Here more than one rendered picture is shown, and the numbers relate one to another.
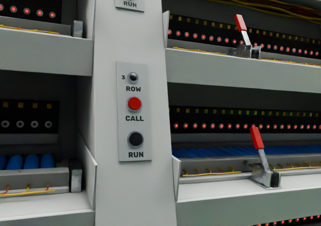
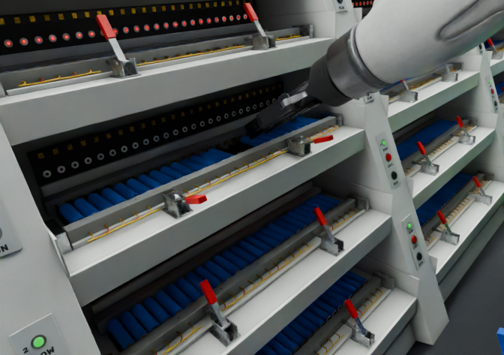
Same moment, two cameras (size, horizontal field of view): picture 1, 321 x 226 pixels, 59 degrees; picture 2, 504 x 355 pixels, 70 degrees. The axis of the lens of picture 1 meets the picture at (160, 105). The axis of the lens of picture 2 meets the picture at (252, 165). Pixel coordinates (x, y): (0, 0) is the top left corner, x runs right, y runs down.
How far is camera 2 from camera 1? 0.62 m
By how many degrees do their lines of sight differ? 25
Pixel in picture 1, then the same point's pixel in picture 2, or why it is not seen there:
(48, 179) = (329, 123)
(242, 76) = not seen: hidden behind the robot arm
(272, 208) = (416, 111)
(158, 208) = (382, 121)
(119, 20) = (340, 20)
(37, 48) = (317, 49)
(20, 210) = (338, 137)
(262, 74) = not seen: hidden behind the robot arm
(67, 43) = (327, 43)
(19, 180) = (320, 127)
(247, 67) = not seen: hidden behind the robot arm
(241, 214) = (406, 118)
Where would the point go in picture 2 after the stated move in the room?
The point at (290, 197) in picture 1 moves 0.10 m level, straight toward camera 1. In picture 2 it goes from (422, 103) to (438, 103)
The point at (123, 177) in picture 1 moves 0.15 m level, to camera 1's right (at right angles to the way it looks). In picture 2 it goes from (368, 110) to (423, 89)
